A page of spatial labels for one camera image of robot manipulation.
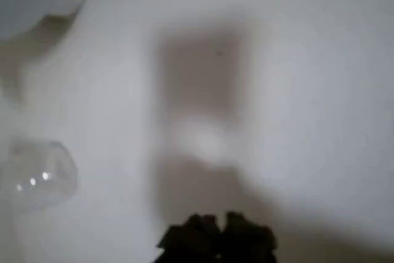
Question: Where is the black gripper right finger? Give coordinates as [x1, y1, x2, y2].
[222, 211, 278, 263]

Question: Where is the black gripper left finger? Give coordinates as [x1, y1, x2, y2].
[155, 212, 225, 263]

